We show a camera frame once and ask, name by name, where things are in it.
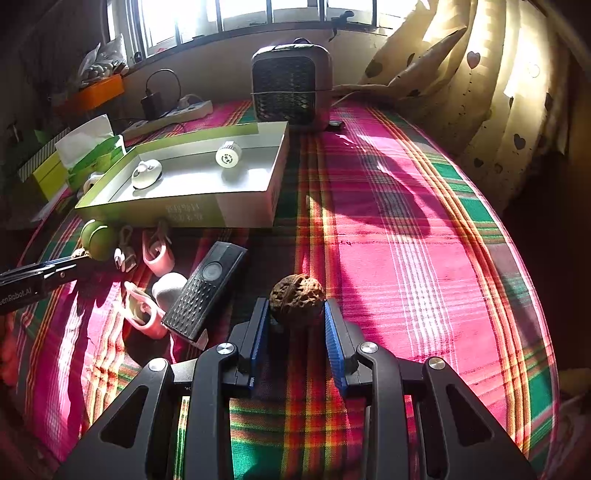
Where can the white round gadget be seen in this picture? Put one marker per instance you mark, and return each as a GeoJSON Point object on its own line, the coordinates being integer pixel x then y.
{"type": "Point", "coordinates": [167, 286]}

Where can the white ribbed cylinder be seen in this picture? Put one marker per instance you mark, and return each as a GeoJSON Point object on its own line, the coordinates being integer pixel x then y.
{"type": "Point", "coordinates": [228, 154]}

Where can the cream heart print curtain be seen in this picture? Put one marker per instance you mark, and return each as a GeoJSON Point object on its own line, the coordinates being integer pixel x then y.
{"type": "Point", "coordinates": [508, 92]}

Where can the white power strip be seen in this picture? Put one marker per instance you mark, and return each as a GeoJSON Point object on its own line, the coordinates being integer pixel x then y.
{"type": "Point", "coordinates": [180, 113]}

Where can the green white spool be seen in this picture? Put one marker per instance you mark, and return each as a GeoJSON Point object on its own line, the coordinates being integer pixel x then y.
{"type": "Point", "coordinates": [97, 237]}

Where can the black bike light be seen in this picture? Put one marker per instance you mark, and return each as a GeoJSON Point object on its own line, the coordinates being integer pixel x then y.
{"type": "Point", "coordinates": [205, 286]}

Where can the orange box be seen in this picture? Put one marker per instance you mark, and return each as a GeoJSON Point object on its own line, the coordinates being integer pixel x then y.
{"type": "Point", "coordinates": [99, 92]}

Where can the green white cardboard box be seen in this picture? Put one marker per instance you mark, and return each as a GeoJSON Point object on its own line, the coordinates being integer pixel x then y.
{"type": "Point", "coordinates": [184, 203]}

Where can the yellow green box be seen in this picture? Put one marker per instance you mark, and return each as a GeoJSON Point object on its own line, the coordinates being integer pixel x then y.
{"type": "Point", "coordinates": [44, 175]}

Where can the grey desk fan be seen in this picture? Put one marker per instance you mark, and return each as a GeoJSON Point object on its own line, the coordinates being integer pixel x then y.
{"type": "Point", "coordinates": [291, 85]}

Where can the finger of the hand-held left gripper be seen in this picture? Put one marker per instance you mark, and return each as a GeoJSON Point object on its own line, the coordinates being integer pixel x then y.
{"type": "Point", "coordinates": [55, 265]}
{"type": "Point", "coordinates": [67, 274]}

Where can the crumpled white tissue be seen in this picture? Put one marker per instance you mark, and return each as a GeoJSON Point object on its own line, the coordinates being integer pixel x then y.
{"type": "Point", "coordinates": [92, 181]}

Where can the heart print pillow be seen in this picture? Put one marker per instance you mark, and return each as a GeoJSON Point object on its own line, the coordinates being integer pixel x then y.
{"type": "Point", "coordinates": [406, 64]}

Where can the clear plastic bag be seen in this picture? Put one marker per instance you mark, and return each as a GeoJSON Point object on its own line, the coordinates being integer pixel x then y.
{"type": "Point", "coordinates": [99, 60]}

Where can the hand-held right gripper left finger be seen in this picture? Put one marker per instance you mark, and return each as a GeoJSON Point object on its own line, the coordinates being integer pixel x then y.
{"type": "Point", "coordinates": [258, 332]}

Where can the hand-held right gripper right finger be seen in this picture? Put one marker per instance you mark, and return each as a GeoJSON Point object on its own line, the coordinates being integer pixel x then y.
{"type": "Point", "coordinates": [333, 341]}

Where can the pink ear hook clip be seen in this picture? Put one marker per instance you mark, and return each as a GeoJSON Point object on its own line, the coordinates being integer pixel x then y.
{"type": "Point", "coordinates": [145, 316]}
{"type": "Point", "coordinates": [159, 254]}

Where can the plaid blanket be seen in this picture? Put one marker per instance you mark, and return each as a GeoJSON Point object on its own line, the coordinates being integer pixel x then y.
{"type": "Point", "coordinates": [415, 254]}

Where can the green tissue pack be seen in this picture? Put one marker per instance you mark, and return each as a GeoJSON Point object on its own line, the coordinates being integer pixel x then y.
{"type": "Point", "coordinates": [92, 154]}

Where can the white round earbud case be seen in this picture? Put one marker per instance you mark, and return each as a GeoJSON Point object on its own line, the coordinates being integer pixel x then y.
{"type": "Point", "coordinates": [145, 173]}

